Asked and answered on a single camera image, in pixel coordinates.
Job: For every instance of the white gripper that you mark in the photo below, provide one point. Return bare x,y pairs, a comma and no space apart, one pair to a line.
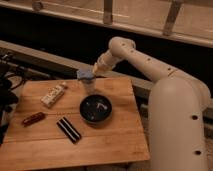
97,70

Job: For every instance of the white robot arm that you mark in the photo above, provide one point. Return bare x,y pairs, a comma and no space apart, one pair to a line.
175,108

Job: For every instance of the translucent ceramic cup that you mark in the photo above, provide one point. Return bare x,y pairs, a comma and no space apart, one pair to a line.
89,85

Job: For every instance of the black bowl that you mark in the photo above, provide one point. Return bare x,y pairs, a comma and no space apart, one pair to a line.
95,108

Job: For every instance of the black white striped bar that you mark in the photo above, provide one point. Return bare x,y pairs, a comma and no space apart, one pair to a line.
69,130

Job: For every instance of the brown red snack bar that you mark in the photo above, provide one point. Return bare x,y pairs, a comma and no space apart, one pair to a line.
33,119

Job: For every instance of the black camera equipment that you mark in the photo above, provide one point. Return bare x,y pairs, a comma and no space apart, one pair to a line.
7,97

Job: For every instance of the metal frame rail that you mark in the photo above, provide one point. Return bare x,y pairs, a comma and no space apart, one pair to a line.
189,21

